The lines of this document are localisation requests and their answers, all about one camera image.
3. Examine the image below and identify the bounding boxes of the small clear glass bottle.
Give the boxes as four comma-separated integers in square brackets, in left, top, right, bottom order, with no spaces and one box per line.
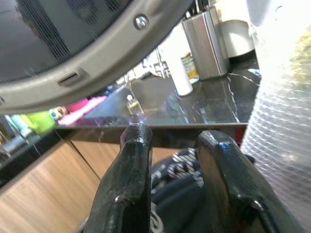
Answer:
[125,94,144,115]

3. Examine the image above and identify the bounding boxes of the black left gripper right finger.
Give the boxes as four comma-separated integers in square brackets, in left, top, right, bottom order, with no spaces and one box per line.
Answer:
[198,130,305,233]

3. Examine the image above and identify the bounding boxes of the silver door screw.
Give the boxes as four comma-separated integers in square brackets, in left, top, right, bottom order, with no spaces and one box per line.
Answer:
[133,14,150,31]

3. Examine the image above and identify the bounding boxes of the green plastic container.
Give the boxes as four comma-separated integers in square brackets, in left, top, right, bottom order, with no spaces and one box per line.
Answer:
[21,110,57,134]

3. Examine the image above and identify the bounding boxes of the stainless steel knife block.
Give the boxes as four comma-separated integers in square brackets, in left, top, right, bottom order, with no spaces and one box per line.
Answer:
[181,6,230,81]

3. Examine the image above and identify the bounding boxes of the navy blue garment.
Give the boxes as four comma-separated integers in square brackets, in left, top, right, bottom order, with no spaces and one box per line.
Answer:
[150,155,213,233]

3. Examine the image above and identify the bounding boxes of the grey round washer door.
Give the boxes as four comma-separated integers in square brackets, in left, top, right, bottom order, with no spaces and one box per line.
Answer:
[0,0,195,115]

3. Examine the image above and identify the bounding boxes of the wooden cabinet door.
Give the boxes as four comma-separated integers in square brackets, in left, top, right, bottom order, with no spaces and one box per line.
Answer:
[0,140,102,233]
[70,140,122,180]

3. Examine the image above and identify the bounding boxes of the navy white striped garment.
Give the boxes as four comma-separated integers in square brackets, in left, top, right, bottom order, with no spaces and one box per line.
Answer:
[167,148,204,187]

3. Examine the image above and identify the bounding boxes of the white kitchen appliance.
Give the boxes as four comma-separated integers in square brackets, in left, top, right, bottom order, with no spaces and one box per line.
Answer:
[220,19,255,59]

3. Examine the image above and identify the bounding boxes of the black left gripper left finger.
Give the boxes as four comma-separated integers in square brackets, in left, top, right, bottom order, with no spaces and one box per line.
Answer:
[84,122,153,233]

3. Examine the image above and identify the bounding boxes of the light blue bottle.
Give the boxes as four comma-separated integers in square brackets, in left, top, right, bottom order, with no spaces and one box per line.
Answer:
[10,114,33,138]

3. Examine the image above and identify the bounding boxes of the glass jar with lid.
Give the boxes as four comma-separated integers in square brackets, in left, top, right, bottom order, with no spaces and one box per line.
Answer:
[180,52,199,82]

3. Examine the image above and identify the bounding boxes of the white bubble textured plastic sheet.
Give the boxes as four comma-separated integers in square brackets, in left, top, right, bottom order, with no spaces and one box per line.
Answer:
[239,24,311,229]

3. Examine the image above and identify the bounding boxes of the white paper towel roll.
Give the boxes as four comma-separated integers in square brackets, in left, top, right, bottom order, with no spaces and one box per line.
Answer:
[165,24,194,97]

